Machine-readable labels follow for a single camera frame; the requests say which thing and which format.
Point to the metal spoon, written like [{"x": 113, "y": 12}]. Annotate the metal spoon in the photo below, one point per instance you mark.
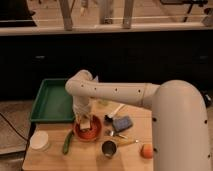
[{"x": 113, "y": 133}]

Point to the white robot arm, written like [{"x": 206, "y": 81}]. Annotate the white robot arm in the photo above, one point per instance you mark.
[{"x": 180, "y": 134}]

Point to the green plastic tray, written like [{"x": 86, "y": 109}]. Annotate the green plastic tray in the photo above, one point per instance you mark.
[{"x": 52, "y": 104}]

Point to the black white brush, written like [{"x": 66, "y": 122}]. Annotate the black white brush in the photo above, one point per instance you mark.
[{"x": 109, "y": 117}]

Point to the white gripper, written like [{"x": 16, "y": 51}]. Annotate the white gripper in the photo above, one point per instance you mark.
[{"x": 81, "y": 106}]

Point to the orange fruit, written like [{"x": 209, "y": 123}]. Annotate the orange fruit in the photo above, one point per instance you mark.
[{"x": 147, "y": 151}]

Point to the metal measuring cup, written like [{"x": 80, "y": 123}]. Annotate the metal measuring cup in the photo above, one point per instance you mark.
[{"x": 109, "y": 147}]

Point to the white eraser block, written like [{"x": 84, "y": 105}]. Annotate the white eraser block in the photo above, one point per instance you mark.
[{"x": 85, "y": 124}]

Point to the blue sponge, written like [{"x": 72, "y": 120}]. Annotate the blue sponge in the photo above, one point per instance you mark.
[{"x": 122, "y": 123}]

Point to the green chili pepper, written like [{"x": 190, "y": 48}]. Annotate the green chili pepper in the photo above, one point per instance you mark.
[{"x": 66, "y": 144}]

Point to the red bowl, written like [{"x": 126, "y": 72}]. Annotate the red bowl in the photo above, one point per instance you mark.
[{"x": 90, "y": 135}]

